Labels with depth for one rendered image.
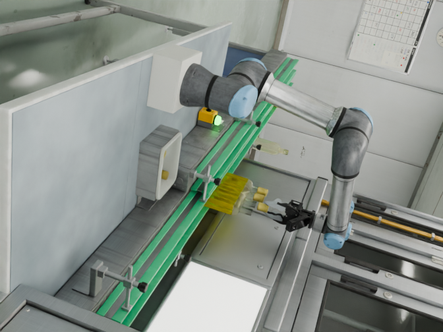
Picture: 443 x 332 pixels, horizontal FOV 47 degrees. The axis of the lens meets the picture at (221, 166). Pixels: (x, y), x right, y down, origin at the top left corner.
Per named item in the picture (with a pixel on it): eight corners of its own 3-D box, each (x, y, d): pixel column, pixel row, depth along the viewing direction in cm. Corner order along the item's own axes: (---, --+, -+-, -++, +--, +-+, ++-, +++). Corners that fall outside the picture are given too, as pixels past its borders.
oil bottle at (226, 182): (200, 188, 226) (245, 203, 221) (201, 177, 223) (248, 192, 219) (204, 182, 230) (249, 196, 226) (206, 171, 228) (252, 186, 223)
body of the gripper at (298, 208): (285, 213, 222) (312, 221, 219) (281, 223, 215) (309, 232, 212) (290, 198, 218) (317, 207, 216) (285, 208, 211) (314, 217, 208)
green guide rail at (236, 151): (190, 189, 209) (208, 195, 207) (190, 187, 208) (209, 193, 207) (285, 68, 355) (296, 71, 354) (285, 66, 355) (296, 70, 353)
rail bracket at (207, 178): (185, 197, 206) (214, 207, 203) (190, 161, 197) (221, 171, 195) (188, 193, 208) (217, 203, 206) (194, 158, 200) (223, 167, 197)
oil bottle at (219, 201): (189, 201, 216) (237, 218, 212) (191, 191, 213) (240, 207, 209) (194, 195, 221) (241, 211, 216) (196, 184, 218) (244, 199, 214)
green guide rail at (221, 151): (192, 174, 205) (211, 180, 204) (192, 172, 205) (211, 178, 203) (287, 58, 352) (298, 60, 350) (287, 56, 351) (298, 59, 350)
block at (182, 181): (170, 188, 206) (186, 193, 205) (173, 168, 201) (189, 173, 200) (173, 184, 209) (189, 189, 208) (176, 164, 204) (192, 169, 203)
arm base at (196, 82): (186, 63, 168) (213, 72, 166) (200, 62, 182) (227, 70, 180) (175, 107, 173) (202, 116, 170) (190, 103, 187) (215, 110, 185)
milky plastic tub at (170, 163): (136, 195, 189) (157, 203, 187) (140, 142, 178) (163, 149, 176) (156, 174, 204) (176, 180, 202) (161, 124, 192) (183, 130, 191)
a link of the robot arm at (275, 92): (227, 68, 175) (375, 138, 170) (242, 49, 185) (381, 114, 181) (218, 95, 183) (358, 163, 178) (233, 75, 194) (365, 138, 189)
